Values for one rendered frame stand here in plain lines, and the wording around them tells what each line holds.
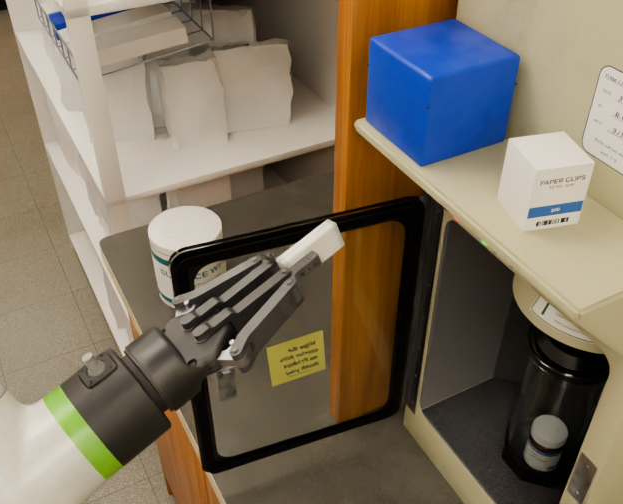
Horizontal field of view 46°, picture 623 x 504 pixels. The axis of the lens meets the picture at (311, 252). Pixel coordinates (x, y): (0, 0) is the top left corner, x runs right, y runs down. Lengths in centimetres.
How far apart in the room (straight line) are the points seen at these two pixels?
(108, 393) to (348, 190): 38
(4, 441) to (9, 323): 223
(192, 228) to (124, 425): 70
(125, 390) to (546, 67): 46
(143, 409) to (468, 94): 39
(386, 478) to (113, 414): 57
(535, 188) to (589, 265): 7
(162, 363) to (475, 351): 56
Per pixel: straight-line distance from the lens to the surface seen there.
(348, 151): 84
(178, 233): 130
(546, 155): 61
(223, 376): 90
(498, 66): 68
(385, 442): 116
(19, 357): 273
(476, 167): 69
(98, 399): 65
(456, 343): 104
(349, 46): 78
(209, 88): 179
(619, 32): 63
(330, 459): 114
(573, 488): 88
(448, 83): 65
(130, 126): 190
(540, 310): 82
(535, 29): 69
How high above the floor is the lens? 188
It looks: 39 degrees down
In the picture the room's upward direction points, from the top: straight up
